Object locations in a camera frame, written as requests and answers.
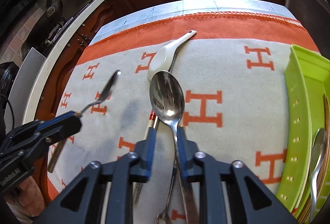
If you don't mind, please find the wooden handled utensil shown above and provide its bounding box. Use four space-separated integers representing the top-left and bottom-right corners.
47 138 67 173

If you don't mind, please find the chopstick with striped end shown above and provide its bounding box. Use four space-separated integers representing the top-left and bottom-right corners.
132 109 161 205

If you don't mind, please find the small steel spoon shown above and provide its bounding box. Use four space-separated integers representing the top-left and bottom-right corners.
74 69 121 117

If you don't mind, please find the large steel spoon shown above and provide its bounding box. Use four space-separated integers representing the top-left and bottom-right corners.
149 70 199 223

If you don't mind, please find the white ceramic soup spoon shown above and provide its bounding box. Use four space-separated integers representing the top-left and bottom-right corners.
148 30 197 81

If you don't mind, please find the steel spoon wide handle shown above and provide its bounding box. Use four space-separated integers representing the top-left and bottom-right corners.
309 128 327 223

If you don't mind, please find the person's hand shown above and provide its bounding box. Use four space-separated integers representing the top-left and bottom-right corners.
5 176 45 217

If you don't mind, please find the orange white H blanket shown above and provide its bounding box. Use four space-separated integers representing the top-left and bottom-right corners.
48 13 319 199

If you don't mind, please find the lime green plastic tray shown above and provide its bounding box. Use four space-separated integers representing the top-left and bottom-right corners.
276 45 329 223

